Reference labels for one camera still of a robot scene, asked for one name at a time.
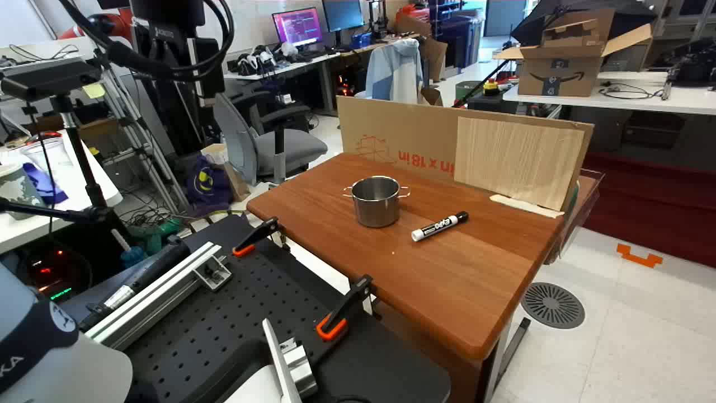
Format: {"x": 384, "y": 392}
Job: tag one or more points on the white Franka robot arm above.
{"x": 45, "y": 358}

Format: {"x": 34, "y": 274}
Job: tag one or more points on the small steel pot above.
{"x": 375, "y": 202}

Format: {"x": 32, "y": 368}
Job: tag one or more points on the brown cardboard panel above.
{"x": 394, "y": 134}

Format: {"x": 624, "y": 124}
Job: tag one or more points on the black white marker pen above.
{"x": 439, "y": 227}

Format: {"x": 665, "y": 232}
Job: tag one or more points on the black orange bar clamp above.
{"x": 256, "y": 238}
{"x": 341, "y": 311}

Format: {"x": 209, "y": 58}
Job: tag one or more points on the grey office chair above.
{"x": 260, "y": 142}

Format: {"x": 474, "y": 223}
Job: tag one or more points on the light blue jacket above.
{"x": 394, "y": 71}

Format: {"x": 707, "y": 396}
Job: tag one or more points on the long background computer desk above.
{"x": 298, "y": 65}

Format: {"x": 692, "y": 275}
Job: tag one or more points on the dark blue bag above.
{"x": 205, "y": 181}

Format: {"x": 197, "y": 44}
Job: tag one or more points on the light wooden board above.
{"x": 515, "y": 160}

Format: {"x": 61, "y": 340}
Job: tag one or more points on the red yellow emergency button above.
{"x": 492, "y": 84}

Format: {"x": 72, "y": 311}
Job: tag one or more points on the black perforated breadboard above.
{"x": 224, "y": 320}

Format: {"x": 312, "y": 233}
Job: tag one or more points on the monitor with purple screen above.
{"x": 298, "y": 27}

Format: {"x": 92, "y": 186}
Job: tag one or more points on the dark computer monitor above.
{"x": 343, "y": 15}

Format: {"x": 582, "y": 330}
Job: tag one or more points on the long aluminium extrusion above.
{"x": 159, "y": 291}

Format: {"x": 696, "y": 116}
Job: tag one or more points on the round metal floor drain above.
{"x": 553, "y": 306}

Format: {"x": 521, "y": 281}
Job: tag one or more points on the open cardboard shipping box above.
{"x": 572, "y": 58}

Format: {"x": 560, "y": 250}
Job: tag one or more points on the white work table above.
{"x": 635, "y": 100}

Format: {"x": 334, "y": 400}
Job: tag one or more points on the white side desk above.
{"x": 53, "y": 168}

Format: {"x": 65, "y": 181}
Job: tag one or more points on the black device with red lights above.
{"x": 53, "y": 269}

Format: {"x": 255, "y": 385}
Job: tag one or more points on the blue plastic object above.
{"x": 41, "y": 186}

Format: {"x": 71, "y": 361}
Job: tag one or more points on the aluminium extrusion with bracket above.
{"x": 288, "y": 366}

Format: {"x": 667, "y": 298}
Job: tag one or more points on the black table leg frame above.
{"x": 510, "y": 350}

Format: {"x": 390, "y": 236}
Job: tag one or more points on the black camera on tripod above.
{"x": 45, "y": 77}

